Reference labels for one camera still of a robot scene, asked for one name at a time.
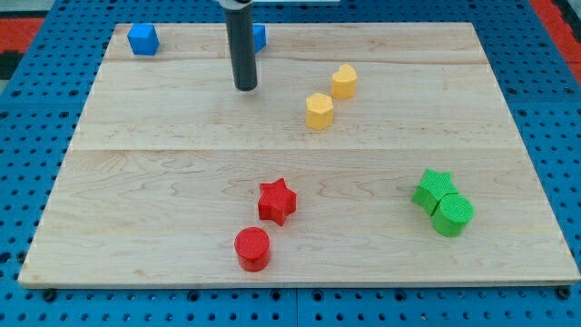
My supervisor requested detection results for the blue cube block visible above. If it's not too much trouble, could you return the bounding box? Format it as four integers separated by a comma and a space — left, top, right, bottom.
127, 24, 160, 55

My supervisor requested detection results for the red cylinder block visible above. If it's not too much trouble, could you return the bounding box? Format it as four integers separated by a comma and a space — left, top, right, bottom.
234, 226, 271, 273

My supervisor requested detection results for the blue block behind tool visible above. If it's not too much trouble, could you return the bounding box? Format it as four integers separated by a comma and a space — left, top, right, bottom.
252, 24, 267, 53

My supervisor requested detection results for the green cylinder block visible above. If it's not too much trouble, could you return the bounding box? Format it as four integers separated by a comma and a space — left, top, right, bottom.
431, 194, 474, 237

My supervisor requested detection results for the green star block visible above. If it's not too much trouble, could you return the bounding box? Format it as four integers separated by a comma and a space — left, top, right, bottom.
411, 168, 458, 216

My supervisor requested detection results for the yellow heart block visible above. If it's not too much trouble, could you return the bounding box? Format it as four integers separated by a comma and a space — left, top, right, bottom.
330, 64, 358, 99

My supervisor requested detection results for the red star block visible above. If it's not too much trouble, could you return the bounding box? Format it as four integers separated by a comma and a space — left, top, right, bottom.
258, 178, 297, 226

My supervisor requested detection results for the yellow hexagon block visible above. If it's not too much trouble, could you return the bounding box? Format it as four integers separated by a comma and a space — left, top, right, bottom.
305, 93, 334, 130

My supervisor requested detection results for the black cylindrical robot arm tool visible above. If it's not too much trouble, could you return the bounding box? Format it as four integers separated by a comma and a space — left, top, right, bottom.
218, 0, 258, 92

